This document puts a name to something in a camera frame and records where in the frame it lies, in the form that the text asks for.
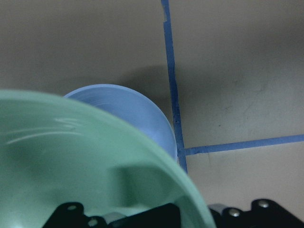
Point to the green bowl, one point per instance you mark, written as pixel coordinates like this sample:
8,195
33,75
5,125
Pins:
55,150

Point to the blue bowl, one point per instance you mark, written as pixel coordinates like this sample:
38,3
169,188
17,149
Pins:
132,107

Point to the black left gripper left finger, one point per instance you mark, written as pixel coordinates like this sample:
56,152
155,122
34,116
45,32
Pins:
71,215

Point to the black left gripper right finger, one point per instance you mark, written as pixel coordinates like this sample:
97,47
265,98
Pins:
264,213

